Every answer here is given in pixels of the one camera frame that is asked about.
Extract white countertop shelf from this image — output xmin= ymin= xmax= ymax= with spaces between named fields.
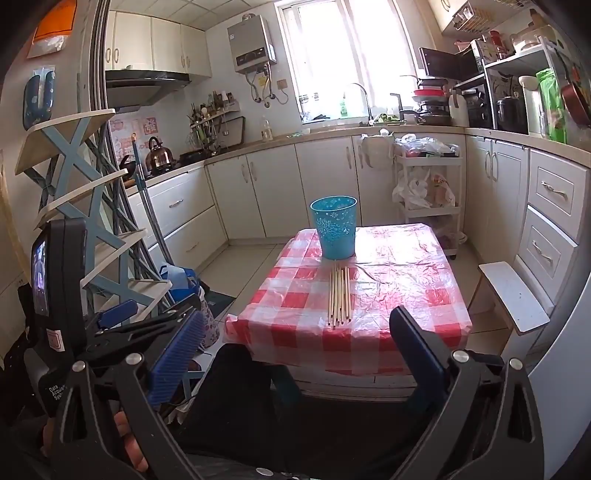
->
xmin=482 ymin=37 xmax=573 ymax=134

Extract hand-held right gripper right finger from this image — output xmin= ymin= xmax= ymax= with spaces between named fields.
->
xmin=389 ymin=305 xmax=548 ymax=480

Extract clear plastic bag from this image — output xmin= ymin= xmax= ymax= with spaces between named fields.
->
xmin=394 ymin=134 xmax=462 ymax=158

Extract steel kettle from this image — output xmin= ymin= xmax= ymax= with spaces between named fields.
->
xmin=145 ymin=136 xmax=175 ymax=171

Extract grey wall water heater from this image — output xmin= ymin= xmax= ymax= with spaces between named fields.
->
xmin=227 ymin=15 xmax=278 ymax=73

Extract blue white folding rack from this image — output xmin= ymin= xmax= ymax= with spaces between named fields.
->
xmin=15 ymin=108 xmax=174 ymax=324

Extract chrome sink faucet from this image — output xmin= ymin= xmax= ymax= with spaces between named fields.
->
xmin=344 ymin=83 xmax=375 ymax=126

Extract dark floor mat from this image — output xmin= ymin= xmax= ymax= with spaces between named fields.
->
xmin=203 ymin=288 xmax=236 ymax=324

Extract mop with metal handle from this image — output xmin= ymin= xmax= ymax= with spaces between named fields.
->
xmin=131 ymin=134 xmax=174 ymax=273

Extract pile of wooden chopsticks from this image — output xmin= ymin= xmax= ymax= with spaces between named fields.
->
xmin=327 ymin=264 xmax=353 ymax=328

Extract white wooden stool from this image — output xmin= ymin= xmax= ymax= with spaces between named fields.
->
xmin=466 ymin=261 xmax=551 ymax=335

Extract white thermos jug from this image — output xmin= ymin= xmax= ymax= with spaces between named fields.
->
xmin=518 ymin=75 xmax=548 ymax=137

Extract white upper cabinets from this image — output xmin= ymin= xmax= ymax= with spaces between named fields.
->
xmin=105 ymin=10 xmax=213 ymax=78

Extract floral pink bag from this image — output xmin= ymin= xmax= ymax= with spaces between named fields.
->
xmin=194 ymin=291 xmax=219 ymax=349

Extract stack of pots and bowls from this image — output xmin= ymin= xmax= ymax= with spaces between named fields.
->
xmin=412 ymin=76 xmax=452 ymax=126

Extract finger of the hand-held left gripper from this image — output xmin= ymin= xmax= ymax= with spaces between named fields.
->
xmin=95 ymin=299 xmax=139 ymax=330
xmin=131 ymin=294 xmax=205 ymax=326

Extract white trolley cart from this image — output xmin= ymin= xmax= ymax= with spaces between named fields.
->
xmin=393 ymin=138 xmax=465 ymax=259

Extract blue plastic bag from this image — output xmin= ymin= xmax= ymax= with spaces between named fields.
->
xmin=159 ymin=265 xmax=201 ymax=301

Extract green packet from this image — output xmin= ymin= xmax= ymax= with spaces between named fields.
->
xmin=536 ymin=68 xmax=568 ymax=144

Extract pink wall stickers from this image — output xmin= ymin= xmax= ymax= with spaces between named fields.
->
xmin=110 ymin=115 xmax=160 ymax=151

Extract blue perforated plastic basket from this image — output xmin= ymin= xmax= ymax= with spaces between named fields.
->
xmin=310 ymin=196 xmax=358 ymax=260

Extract red white checked tablecloth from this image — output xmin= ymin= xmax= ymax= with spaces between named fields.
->
xmin=225 ymin=224 xmax=474 ymax=376

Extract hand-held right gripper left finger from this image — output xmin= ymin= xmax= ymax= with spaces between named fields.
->
xmin=48 ymin=308 xmax=208 ymax=480

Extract black range hood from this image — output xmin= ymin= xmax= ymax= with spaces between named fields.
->
xmin=105 ymin=69 xmax=191 ymax=112

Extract blue dotted holder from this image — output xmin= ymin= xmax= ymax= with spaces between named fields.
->
xmin=23 ymin=69 xmax=58 ymax=130

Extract person's left hand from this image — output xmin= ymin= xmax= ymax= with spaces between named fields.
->
xmin=113 ymin=408 xmax=149 ymax=474

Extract pink plastic bag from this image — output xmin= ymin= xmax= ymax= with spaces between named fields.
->
xmin=429 ymin=173 xmax=455 ymax=206

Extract orange paper note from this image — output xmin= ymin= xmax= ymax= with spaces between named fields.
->
xmin=27 ymin=0 xmax=78 ymax=58

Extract white base cabinets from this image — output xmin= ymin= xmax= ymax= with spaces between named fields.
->
xmin=124 ymin=124 xmax=591 ymax=324

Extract white wall cabinet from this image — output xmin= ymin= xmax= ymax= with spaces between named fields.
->
xmin=427 ymin=0 xmax=536 ymax=35

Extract white plastic bag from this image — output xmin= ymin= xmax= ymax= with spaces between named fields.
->
xmin=392 ymin=168 xmax=432 ymax=208

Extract white hanging bag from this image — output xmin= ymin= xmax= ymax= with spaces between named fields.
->
xmin=360 ymin=131 xmax=395 ymax=169

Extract wall utensil rack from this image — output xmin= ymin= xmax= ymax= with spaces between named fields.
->
xmin=189 ymin=99 xmax=242 ymax=155

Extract red frying pan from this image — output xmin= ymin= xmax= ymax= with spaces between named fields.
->
xmin=556 ymin=48 xmax=591 ymax=127

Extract kitchen window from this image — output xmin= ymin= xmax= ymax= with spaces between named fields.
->
xmin=274 ymin=0 xmax=419 ymax=121

